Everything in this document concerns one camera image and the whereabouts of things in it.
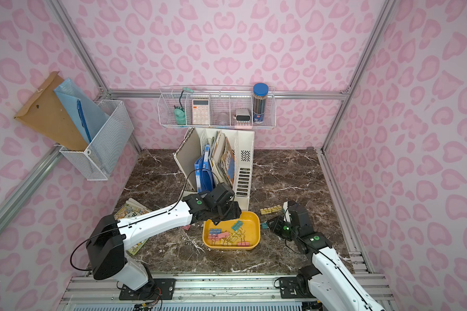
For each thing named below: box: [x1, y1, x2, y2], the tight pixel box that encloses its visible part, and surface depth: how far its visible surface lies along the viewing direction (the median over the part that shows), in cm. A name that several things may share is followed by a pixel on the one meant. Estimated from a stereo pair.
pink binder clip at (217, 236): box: [208, 231, 230, 241], surface depth 85 cm
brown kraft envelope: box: [13, 71, 88, 152], surface depth 69 cm
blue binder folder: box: [194, 144, 214, 194], surface depth 87 cm
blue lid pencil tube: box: [252, 82, 270, 124], surface depth 87 cm
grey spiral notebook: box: [173, 126, 202, 192], surface depth 88 cm
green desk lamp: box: [173, 87, 195, 126], surface depth 93 cm
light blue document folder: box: [53, 77, 110, 145], surface depth 72 cm
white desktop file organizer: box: [184, 127, 255, 212], surface depth 94 cm
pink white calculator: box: [191, 98, 210, 126], surface depth 97 cm
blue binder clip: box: [209, 228, 222, 234], surface depth 89 cm
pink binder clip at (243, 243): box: [236, 238, 250, 247], surface depth 84 cm
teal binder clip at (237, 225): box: [231, 220, 244, 232], surface depth 90 cm
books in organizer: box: [210, 130, 236, 188], surface depth 90 cm
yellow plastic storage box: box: [202, 211, 261, 251], surface depth 86 cm
